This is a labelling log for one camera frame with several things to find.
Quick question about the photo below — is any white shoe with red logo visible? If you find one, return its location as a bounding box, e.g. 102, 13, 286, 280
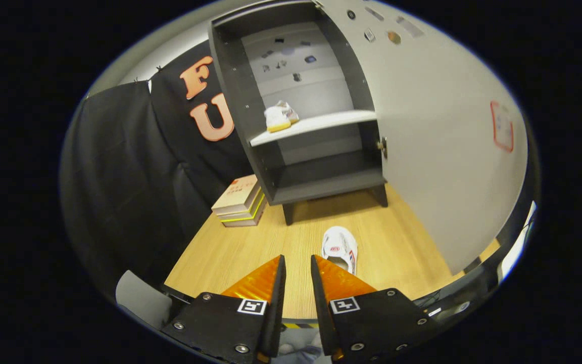
321, 226, 358, 276

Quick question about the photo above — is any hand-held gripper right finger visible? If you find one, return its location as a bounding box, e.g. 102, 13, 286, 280
311, 254, 441, 362

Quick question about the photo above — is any stack of books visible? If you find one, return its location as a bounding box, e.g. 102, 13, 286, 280
211, 174, 267, 228

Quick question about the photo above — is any dark grey shoe cabinet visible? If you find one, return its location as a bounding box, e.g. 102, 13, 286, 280
208, 0, 389, 225

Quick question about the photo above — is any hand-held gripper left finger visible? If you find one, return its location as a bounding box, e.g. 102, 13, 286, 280
161, 254, 286, 363

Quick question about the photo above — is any white shoe with yellow sole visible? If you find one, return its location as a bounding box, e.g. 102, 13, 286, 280
264, 100, 300, 133

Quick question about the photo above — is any black backdrop cloth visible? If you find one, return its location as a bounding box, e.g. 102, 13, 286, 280
61, 40, 254, 299

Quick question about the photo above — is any beige shoe cabinet door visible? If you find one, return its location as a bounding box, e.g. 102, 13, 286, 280
316, 0, 529, 276

